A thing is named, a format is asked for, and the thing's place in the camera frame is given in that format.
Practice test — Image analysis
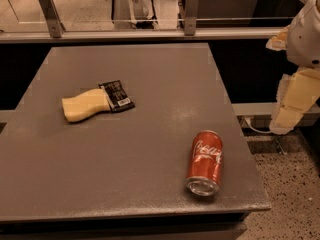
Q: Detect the left metal railing bracket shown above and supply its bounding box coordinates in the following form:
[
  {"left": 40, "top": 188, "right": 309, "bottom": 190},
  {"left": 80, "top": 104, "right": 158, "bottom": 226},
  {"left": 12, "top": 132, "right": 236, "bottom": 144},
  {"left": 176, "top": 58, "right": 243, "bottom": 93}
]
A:
[{"left": 38, "top": 0, "right": 64, "bottom": 38}]

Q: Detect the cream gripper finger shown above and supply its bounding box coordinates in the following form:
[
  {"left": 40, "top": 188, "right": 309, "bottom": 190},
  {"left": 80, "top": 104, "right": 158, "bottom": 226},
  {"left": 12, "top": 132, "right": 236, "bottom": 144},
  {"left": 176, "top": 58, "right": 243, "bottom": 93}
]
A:
[
  {"left": 269, "top": 67, "right": 320, "bottom": 135},
  {"left": 266, "top": 26, "right": 289, "bottom": 51}
]

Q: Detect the right metal railing bracket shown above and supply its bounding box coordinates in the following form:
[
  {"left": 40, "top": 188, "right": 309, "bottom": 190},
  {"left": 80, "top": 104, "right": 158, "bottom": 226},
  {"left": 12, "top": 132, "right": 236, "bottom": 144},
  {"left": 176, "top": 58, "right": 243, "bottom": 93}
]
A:
[{"left": 184, "top": 0, "right": 199, "bottom": 36}]

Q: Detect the red coke can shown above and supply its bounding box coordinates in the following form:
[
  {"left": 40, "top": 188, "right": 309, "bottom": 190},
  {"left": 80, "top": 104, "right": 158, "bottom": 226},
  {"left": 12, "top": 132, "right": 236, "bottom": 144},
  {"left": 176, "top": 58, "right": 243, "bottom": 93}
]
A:
[{"left": 185, "top": 130, "right": 223, "bottom": 197}]

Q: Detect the yellow sponge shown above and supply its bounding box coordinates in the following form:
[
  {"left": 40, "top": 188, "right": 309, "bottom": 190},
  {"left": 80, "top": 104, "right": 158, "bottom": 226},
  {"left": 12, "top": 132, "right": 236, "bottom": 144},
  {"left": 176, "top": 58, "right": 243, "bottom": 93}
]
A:
[{"left": 62, "top": 89, "right": 110, "bottom": 123}]

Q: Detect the black rxbar chocolate wrapper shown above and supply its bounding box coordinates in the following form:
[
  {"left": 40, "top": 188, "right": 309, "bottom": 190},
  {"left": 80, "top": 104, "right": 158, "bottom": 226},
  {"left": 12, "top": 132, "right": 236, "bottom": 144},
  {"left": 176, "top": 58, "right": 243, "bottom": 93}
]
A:
[{"left": 99, "top": 80, "right": 135, "bottom": 113}]

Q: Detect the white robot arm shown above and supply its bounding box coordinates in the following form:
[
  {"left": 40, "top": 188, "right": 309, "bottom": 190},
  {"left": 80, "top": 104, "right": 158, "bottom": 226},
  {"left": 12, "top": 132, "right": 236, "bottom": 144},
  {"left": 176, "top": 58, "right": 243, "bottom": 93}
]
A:
[{"left": 266, "top": 0, "right": 320, "bottom": 135}]

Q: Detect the white cable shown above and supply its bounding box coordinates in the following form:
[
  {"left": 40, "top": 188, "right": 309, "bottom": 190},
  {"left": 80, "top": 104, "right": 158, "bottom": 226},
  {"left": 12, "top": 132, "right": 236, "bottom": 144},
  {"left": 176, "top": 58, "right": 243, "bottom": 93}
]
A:
[{"left": 244, "top": 117, "right": 272, "bottom": 134}]

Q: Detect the metal railing bracket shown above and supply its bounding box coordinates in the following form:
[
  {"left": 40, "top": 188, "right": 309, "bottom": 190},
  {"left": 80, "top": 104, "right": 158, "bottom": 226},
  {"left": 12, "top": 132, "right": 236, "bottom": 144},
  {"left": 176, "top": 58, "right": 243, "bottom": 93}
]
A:
[
  {"left": 184, "top": 0, "right": 199, "bottom": 36},
  {"left": 38, "top": 0, "right": 64, "bottom": 38}
]

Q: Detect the horizontal metal rail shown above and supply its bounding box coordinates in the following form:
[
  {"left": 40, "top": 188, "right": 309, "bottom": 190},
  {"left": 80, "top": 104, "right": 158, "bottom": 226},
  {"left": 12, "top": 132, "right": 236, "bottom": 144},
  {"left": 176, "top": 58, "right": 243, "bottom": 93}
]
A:
[{"left": 0, "top": 27, "right": 282, "bottom": 44}]

